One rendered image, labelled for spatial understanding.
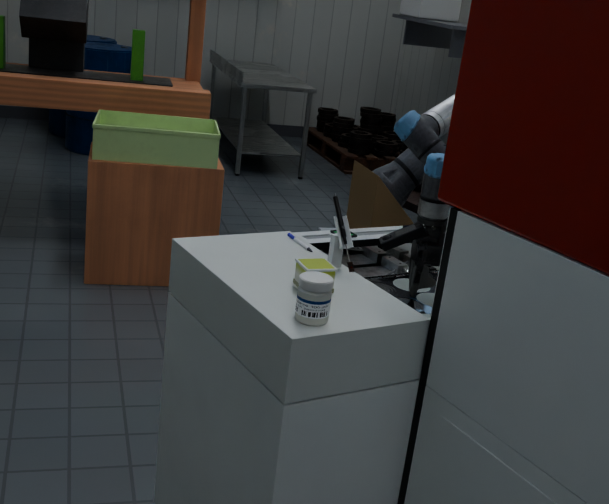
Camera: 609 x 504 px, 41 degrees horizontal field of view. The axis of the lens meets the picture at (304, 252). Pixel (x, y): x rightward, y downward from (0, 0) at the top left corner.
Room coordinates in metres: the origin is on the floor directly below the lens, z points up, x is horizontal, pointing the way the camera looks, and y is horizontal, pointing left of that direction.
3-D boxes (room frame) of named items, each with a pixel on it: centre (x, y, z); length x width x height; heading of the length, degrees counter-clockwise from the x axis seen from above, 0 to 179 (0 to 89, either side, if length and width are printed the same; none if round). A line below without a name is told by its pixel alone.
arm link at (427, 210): (1.94, -0.30, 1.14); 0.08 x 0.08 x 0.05
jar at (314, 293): (1.57, -0.03, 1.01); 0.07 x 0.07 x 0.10
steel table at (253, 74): (7.57, 0.61, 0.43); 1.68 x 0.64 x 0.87; 17
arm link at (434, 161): (1.94, -0.30, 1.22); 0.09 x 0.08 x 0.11; 157
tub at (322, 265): (1.73, -0.03, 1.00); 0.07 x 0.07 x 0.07; 24
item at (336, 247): (1.90, -0.09, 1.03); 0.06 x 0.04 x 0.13; 33
